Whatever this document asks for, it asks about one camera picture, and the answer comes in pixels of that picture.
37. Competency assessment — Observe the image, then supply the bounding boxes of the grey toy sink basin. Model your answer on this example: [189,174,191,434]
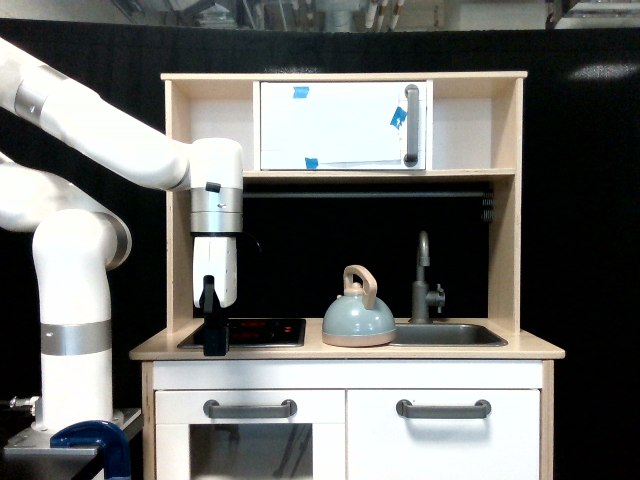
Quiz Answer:
[390,323,508,347]

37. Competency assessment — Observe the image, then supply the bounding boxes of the grey microwave handle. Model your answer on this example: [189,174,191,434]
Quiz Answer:
[404,84,420,167]

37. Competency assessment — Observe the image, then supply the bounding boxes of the blue tape top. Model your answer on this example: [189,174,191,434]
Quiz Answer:
[293,86,310,99]

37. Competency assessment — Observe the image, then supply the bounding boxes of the grey oven door handle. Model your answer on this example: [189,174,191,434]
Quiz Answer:
[203,399,298,419]

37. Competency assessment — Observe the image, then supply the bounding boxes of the grey toy faucet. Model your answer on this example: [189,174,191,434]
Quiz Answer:
[409,231,446,324]

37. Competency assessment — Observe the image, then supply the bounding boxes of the white cabinet door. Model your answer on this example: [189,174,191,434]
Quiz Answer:
[346,389,540,479]

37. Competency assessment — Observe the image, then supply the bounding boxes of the blue tape right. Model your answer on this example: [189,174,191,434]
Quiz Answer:
[390,106,408,130]

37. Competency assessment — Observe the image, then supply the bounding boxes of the white oven door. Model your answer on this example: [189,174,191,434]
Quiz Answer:
[155,390,346,479]

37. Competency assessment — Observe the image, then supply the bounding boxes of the white microwave door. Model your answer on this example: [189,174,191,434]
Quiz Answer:
[259,80,433,171]

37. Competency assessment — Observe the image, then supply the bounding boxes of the black hanging rail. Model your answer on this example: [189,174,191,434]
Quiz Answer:
[244,191,492,199]

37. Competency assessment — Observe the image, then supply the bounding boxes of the grey-blue toy teapot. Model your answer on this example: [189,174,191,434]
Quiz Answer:
[322,265,396,347]

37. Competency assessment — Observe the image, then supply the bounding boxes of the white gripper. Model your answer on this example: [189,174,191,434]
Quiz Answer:
[192,236,237,356]

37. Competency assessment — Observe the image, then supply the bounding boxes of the black toy stove top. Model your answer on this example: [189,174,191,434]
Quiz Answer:
[177,318,307,350]

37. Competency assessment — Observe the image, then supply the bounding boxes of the blue tape bottom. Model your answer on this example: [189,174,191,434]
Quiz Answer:
[305,157,319,169]

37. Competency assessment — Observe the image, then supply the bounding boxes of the blue c-clamp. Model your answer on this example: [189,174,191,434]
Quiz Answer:
[49,420,132,480]

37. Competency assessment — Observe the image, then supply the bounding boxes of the blue tape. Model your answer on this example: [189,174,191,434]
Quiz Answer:
[293,86,310,99]
[390,106,408,130]
[305,157,319,169]

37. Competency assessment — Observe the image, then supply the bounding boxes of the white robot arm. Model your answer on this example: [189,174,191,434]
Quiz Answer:
[1,42,243,433]

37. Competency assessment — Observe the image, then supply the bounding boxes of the grey cabinet door handle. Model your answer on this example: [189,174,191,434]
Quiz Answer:
[396,399,492,420]

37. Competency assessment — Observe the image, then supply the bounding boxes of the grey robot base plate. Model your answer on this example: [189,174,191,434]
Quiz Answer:
[4,408,144,457]

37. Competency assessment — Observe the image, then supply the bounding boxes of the wooden toy kitchen frame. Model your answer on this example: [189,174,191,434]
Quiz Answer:
[131,72,564,479]

